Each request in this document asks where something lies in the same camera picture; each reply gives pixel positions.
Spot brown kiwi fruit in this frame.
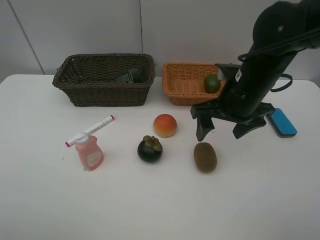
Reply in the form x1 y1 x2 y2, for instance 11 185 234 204
193 142 218 174

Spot dark brown wicker basket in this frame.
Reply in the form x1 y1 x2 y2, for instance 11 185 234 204
52 53 156 107

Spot pink soap bottle white cap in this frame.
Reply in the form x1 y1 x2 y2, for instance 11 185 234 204
75 132 104 171

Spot green lime fruit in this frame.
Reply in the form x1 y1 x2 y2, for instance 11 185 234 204
203 74 221 94

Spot blue whiteboard eraser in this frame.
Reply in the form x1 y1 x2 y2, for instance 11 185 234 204
266 108 298 138

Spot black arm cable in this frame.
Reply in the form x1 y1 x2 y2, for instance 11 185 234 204
271 73 293 93

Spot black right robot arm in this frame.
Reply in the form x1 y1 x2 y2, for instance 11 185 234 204
190 0 320 141

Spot dark purple mangosteen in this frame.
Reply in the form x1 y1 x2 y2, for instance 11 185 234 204
137 135 163 163

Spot white marker pen red caps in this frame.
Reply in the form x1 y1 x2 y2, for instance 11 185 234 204
65 115 115 148

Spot orange peach fruit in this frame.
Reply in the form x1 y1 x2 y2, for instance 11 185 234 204
153 114 178 138

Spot orange wicker basket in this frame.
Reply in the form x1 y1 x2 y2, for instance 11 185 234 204
162 62 226 106

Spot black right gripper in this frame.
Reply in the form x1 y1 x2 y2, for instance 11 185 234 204
190 63 275 142

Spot dark grey ink bottle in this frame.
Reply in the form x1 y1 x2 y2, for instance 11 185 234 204
115 68 148 84

